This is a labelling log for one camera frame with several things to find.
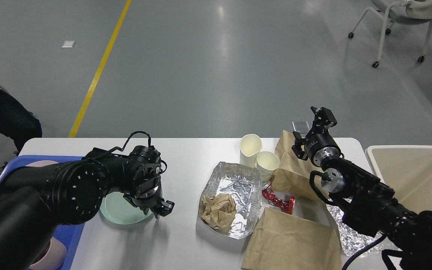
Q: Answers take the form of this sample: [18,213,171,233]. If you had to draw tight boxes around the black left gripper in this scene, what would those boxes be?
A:
[123,186,175,219]

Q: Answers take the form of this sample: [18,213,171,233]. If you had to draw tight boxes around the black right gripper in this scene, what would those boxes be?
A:
[291,106,342,167]

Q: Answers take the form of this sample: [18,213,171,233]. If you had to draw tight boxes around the mint green plate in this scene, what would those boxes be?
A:
[100,192,152,225]

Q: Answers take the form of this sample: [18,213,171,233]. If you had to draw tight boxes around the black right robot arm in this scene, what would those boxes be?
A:
[292,106,432,270]

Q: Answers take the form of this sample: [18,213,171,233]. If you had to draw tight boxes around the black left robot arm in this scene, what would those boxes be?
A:
[0,135,175,270]

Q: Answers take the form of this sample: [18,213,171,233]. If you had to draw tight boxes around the grey metal floor plate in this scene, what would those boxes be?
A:
[292,121,312,137]

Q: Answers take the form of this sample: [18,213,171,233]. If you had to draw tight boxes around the brown paper bag rear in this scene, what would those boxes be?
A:
[271,130,322,202]

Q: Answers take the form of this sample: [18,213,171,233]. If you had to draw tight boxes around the brown paper bag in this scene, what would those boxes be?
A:
[271,130,322,202]
[241,207,342,270]

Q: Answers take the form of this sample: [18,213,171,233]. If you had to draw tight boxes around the short white paper cup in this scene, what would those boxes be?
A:
[256,151,281,182]

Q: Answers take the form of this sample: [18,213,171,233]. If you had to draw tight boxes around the tall white paper cup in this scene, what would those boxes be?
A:
[239,134,262,168]

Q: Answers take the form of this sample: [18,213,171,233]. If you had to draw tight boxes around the crumpled brown paper napkin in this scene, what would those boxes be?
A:
[199,193,236,231]

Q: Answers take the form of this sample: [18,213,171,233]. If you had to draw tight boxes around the red foil wrapper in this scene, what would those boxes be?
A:
[262,186,296,215]

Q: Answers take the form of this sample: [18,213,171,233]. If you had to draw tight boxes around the blue plastic tray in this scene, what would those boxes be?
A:
[0,155,84,270]

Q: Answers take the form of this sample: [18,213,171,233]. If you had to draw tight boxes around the aluminium foil tray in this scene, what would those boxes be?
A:
[198,161,262,239]

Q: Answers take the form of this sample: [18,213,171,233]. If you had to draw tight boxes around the pink mug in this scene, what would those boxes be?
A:
[29,237,67,270]

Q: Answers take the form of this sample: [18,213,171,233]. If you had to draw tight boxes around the pink plate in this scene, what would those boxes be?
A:
[26,160,58,167]

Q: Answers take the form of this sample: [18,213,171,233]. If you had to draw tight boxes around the brown paper bag front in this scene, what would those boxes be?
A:
[241,207,342,270]

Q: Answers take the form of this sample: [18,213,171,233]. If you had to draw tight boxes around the crumpled aluminium foil sheet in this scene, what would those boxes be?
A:
[326,205,398,257]

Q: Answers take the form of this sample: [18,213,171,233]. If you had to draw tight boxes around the beige plastic bin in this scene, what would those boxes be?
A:
[365,145,432,213]

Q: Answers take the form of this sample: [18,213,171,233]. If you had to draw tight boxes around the grey office chair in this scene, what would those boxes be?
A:
[348,0,432,68]

